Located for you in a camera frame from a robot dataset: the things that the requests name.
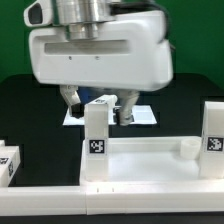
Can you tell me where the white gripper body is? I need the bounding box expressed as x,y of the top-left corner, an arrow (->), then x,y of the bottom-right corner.
29,11 -> 173,91

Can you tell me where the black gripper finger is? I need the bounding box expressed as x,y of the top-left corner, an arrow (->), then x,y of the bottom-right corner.
118,90 -> 139,126
60,85 -> 84,118

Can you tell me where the white desk top tray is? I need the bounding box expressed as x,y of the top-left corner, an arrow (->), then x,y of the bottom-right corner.
80,136 -> 224,186

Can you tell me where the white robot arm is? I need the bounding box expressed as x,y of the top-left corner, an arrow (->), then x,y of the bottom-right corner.
24,0 -> 173,126

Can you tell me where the white paper marker sheet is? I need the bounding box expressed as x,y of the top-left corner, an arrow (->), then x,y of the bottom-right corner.
63,105 -> 157,126

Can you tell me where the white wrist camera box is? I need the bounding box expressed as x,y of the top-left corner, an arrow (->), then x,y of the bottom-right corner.
23,0 -> 59,27

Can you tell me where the white L-shaped fence wall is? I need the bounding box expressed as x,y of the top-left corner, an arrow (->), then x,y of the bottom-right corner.
0,183 -> 224,216

